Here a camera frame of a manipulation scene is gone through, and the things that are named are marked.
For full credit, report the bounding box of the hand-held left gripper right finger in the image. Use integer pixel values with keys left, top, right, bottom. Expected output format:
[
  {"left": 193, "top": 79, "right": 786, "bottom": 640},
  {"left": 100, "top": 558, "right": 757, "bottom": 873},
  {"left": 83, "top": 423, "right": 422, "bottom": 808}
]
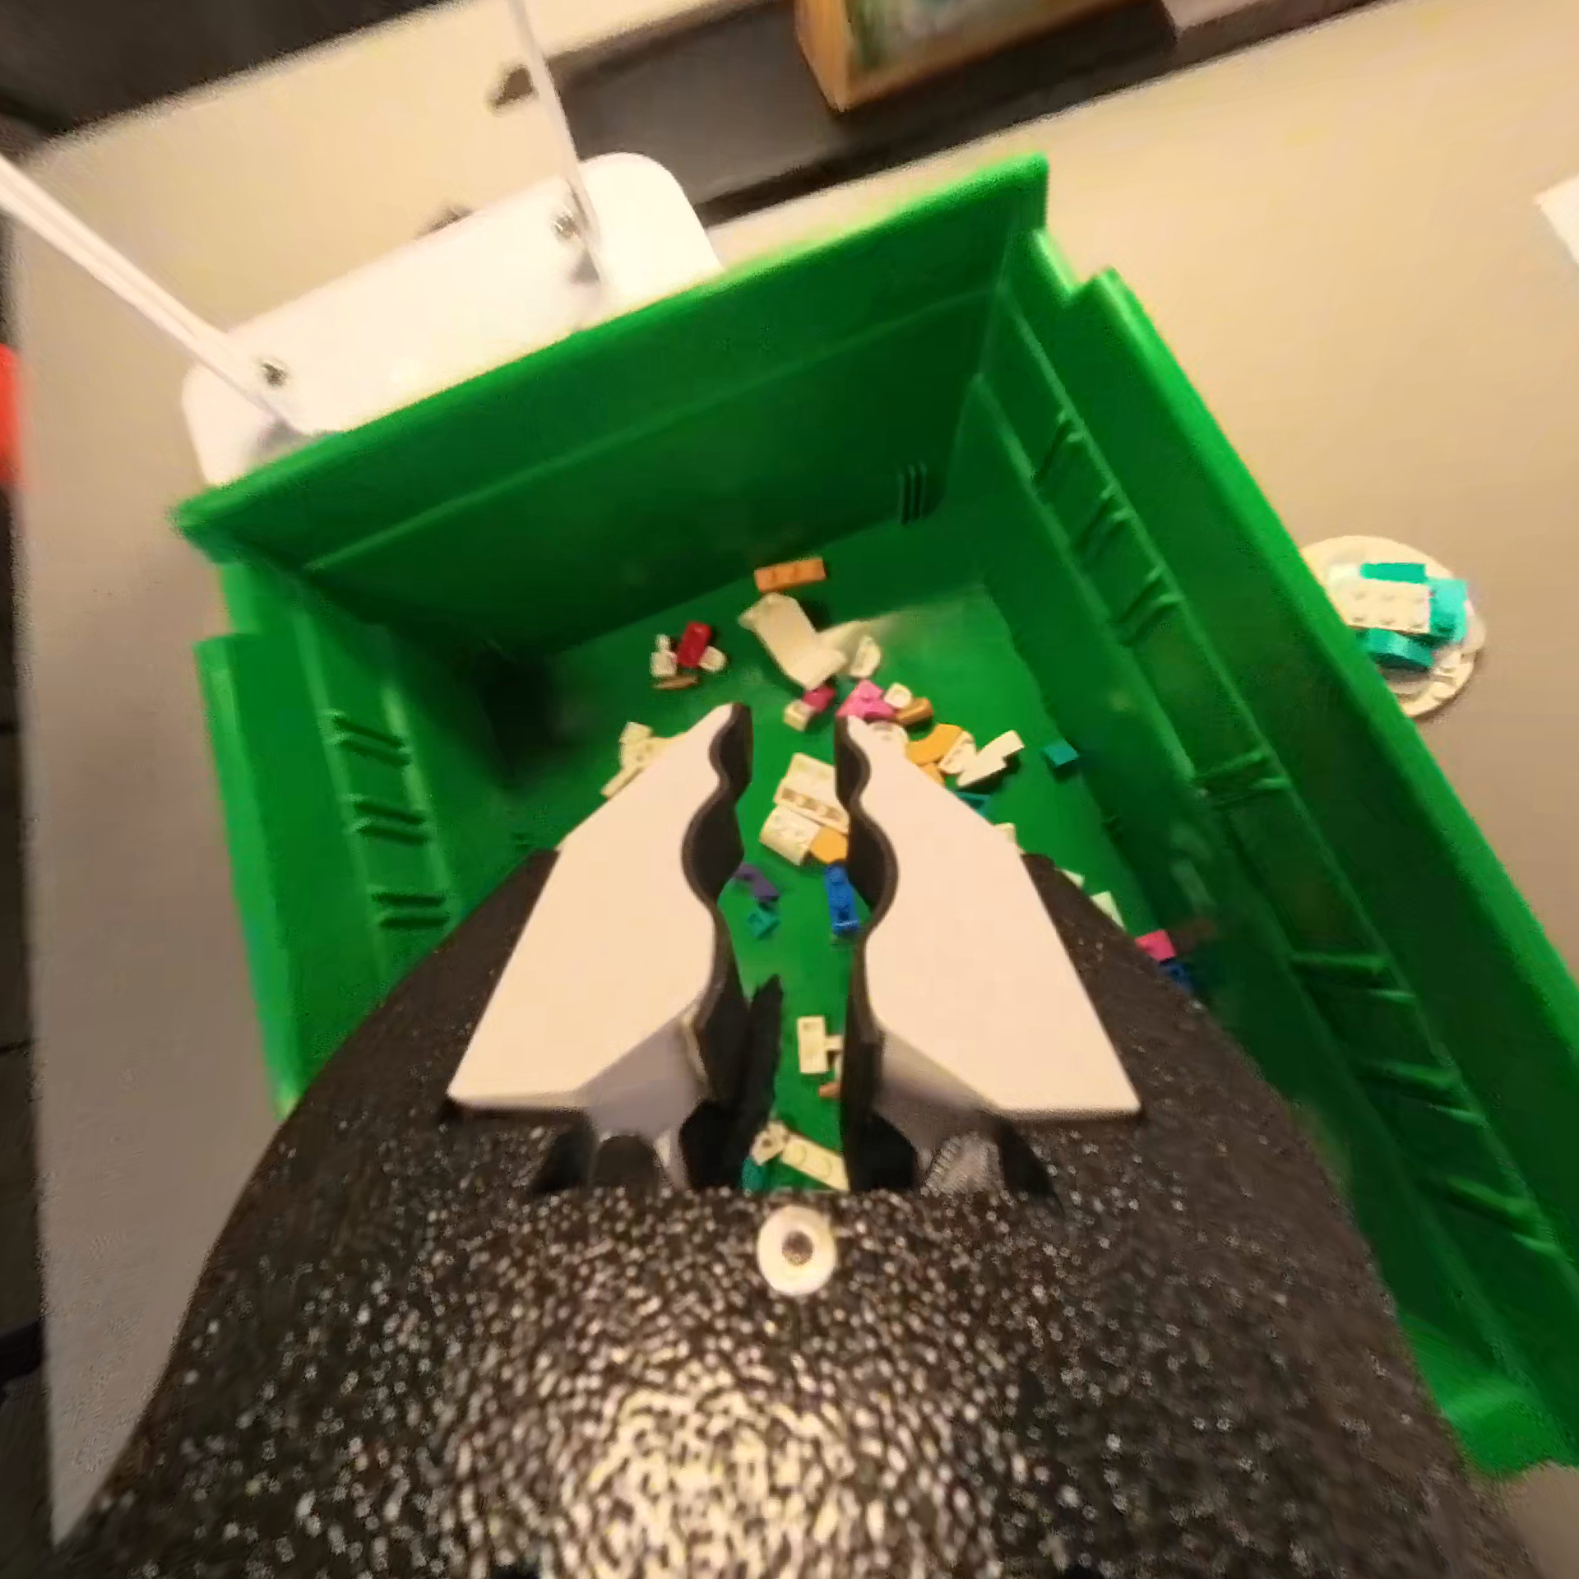
[{"left": 834, "top": 711, "right": 1145, "bottom": 1195}]

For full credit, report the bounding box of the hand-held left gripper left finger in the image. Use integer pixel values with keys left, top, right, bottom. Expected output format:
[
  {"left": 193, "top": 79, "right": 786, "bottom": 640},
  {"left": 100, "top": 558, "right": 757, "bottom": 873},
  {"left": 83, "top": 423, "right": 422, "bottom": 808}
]
[{"left": 443, "top": 703, "right": 781, "bottom": 1195}]

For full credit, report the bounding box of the pile of lego bricks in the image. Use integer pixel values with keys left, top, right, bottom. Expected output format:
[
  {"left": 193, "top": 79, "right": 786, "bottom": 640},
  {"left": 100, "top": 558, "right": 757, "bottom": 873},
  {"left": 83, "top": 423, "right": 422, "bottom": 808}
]
[{"left": 603, "top": 553, "right": 1217, "bottom": 1197}]

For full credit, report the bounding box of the round white teal lego build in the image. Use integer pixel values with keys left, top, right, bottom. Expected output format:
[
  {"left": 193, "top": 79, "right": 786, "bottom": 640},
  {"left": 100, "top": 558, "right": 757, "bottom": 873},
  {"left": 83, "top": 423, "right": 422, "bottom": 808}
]
[{"left": 1296, "top": 536, "right": 1487, "bottom": 727}]

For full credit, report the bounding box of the green plastic bin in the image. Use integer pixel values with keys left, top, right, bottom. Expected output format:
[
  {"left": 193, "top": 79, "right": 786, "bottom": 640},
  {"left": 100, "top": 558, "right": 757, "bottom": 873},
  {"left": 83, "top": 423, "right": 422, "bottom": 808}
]
[{"left": 173, "top": 151, "right": 1579, "bottom": 1481}]

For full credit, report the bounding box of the yellow lego set box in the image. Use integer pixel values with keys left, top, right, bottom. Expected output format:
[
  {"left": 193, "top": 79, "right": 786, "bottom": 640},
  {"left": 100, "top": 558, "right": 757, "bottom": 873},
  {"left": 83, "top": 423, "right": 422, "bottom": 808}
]
[{"left": 793, "top": 0, "right": 1168, "bottom": 117}]

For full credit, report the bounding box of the white tablet stand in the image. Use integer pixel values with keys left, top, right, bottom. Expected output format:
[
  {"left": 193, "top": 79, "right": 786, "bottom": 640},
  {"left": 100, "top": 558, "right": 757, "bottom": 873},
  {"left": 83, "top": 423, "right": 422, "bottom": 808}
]
[{"left": 0, "top": 0, "right": 727, "bottom": 486}]

